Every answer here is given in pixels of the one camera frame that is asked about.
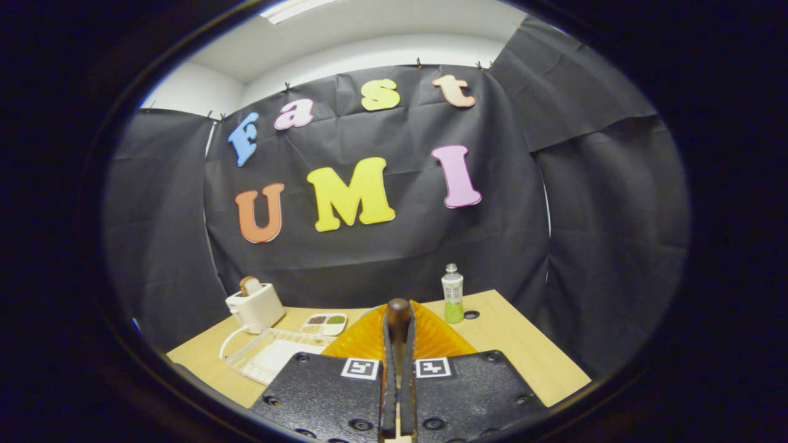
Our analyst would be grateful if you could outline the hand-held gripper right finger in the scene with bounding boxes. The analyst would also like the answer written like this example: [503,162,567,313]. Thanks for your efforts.
[400,300,549,443]

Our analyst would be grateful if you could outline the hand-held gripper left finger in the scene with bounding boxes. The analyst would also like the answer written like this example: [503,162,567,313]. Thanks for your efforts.
[249,301,399,443]

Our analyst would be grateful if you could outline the white wire dish rack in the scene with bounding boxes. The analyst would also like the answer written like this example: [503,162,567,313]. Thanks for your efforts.
[225,328,336,386]

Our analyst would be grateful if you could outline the wooden handle metal spoon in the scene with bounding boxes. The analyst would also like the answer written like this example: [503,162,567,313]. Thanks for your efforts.
[386,298,412,394]

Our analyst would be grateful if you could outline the white divided sauce dish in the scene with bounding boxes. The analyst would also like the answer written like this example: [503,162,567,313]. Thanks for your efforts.
[302,313,348,337]

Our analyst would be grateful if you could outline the green label drink bottle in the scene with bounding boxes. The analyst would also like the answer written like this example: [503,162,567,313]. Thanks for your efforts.
[441,263,465,324]

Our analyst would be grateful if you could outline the white toaster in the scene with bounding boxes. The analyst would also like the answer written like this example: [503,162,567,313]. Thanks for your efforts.
[225,282,286,334]

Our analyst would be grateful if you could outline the white power cable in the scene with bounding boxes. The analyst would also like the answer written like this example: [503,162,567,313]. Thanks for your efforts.
[219,323,251,361]

